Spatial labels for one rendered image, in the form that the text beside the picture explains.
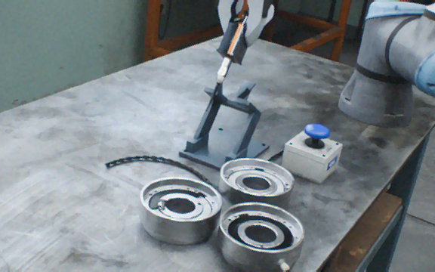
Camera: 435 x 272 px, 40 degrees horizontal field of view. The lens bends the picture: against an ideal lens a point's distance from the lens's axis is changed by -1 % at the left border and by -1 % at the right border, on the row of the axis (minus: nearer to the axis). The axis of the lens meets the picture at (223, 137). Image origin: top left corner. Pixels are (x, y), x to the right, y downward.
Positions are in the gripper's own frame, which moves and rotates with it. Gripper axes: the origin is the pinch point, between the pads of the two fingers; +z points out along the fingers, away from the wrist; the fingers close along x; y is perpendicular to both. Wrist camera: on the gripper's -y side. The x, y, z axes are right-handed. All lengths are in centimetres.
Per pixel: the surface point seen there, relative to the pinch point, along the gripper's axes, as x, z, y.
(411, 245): -21, 100, 127
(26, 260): 3.1, 19.6, -39.1
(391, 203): -21, 45, 51
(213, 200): -8.7, 16.7, -17.6
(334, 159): -16.9, 17.0, 6.4
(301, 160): -13.0, 16.9, 2.0
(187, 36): 132, 73, 202
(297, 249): -22.2, 16.2, -20.9
